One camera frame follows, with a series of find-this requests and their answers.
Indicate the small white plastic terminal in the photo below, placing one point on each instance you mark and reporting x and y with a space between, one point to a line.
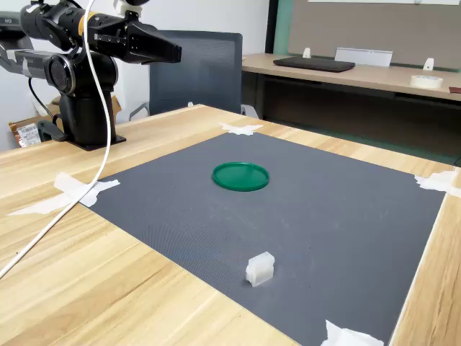
260 269

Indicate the round green lid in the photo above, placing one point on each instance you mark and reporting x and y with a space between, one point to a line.
240 176

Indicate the dark grey office chair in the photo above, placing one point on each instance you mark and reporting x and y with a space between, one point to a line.
198 72

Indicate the black table clamp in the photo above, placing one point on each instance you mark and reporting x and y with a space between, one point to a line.
48 130

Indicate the white tape piece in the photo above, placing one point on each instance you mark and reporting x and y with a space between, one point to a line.
65 184
239 128
342 337
436 182

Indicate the brown package with white label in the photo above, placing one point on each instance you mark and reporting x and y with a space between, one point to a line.
26 134

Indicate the black keyboard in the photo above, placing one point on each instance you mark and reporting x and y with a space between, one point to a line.
313 64

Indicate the grey partition panel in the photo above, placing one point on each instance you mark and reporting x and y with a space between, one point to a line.
360 29

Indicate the dark grey mat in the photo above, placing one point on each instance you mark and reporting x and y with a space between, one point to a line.
288 223

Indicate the pale wooden desk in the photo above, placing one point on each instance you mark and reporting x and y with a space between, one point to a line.
378 81

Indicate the white tape roll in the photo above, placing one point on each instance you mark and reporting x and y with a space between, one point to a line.
426 81

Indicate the white camera box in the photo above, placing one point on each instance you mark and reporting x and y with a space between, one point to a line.
120 5

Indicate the small white bracket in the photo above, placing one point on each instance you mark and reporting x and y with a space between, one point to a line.
306 53
428 64

